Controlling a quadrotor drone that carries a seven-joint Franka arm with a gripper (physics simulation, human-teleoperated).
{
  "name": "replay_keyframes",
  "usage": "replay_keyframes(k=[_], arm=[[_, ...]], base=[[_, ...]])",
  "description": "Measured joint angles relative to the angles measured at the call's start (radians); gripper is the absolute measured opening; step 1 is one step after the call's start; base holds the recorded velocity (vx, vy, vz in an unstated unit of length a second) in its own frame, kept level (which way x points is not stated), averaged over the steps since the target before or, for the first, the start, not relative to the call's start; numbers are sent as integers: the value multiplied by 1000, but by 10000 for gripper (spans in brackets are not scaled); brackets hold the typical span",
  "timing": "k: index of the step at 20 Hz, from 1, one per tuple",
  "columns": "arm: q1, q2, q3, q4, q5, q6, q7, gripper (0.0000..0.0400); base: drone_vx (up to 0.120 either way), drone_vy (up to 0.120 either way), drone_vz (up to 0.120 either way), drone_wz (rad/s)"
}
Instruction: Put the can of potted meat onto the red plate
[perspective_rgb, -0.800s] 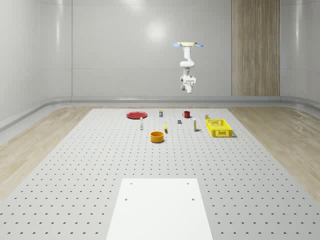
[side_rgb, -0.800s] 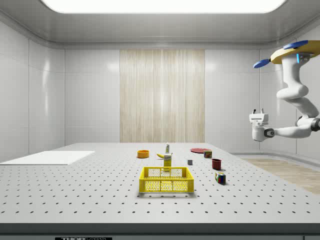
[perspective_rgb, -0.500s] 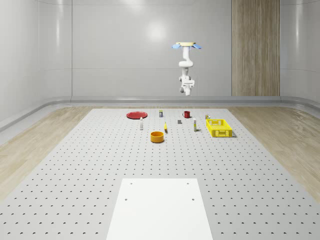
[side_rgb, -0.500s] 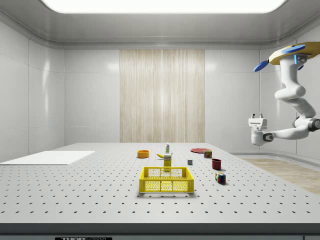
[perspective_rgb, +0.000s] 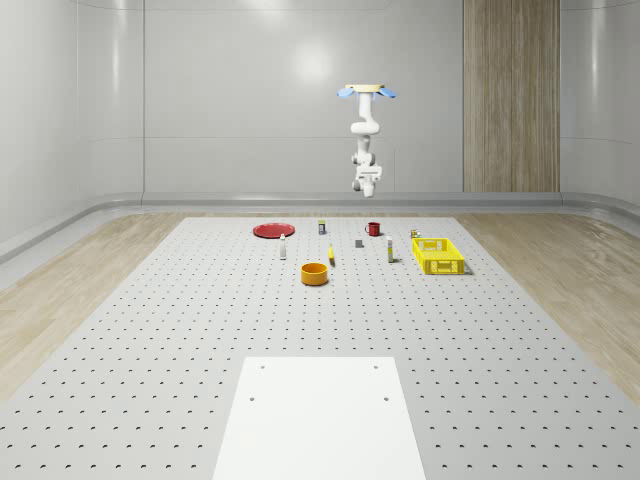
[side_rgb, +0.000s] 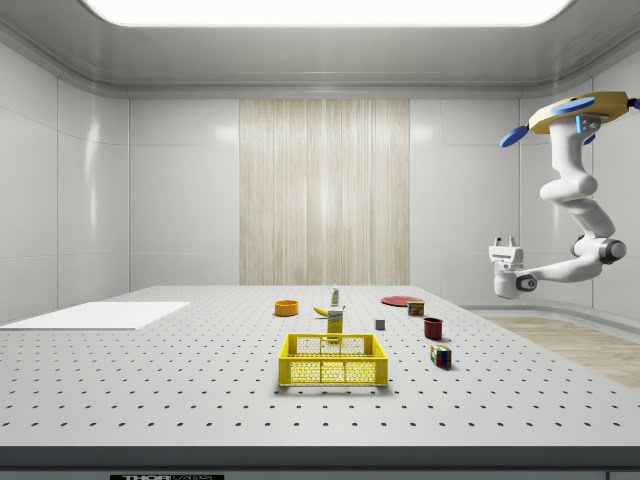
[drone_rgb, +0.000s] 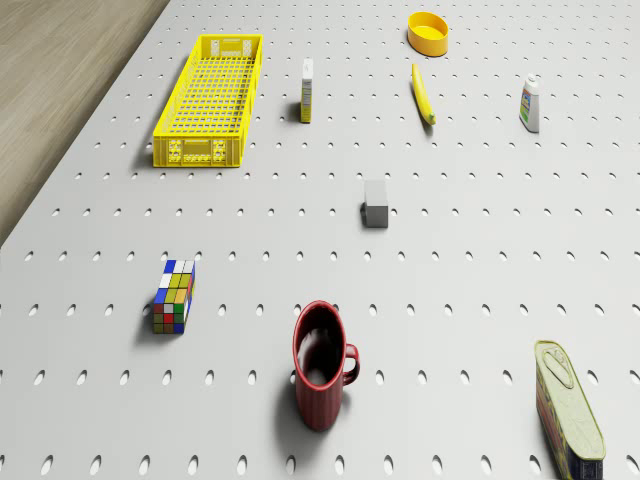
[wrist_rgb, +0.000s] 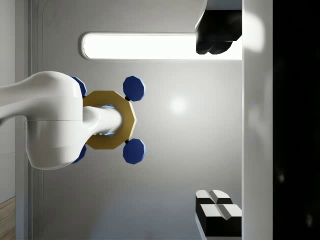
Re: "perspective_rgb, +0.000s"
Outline yellow bowl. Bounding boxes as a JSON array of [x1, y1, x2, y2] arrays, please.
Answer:
[[299, 262, 330, 288]]

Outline yellow basket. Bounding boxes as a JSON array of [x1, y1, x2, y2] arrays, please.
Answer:
[[410, 237, 466, 276]]

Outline drone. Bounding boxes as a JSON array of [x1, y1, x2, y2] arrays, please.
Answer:
[[335, 83, 399, 100]]

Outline white board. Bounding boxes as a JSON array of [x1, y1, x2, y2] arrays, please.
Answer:
[[211, 355, 428, 480]]

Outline red plate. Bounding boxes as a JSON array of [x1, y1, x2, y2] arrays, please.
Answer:
[[252, 222, 297, 241]]

